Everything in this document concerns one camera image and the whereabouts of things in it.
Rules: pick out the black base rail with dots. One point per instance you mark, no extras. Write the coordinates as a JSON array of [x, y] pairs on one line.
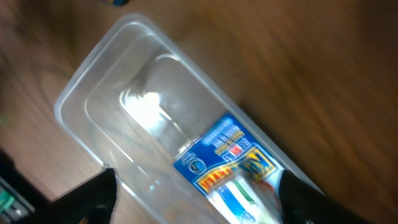
[[19, 198]]

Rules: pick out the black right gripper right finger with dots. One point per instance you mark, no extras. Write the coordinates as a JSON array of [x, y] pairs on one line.
[[301, 203]]

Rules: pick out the clear plastic container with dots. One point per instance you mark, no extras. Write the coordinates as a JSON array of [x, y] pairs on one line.
[[136, 103]]

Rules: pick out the blue fever patch box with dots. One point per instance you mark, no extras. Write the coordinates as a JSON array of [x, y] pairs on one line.
[[228, 149]]

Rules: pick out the white Panadol box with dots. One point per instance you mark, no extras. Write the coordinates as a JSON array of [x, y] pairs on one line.
[[239, 202]]

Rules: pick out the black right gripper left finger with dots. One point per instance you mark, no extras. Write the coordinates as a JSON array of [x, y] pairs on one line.
[[91, 202]]

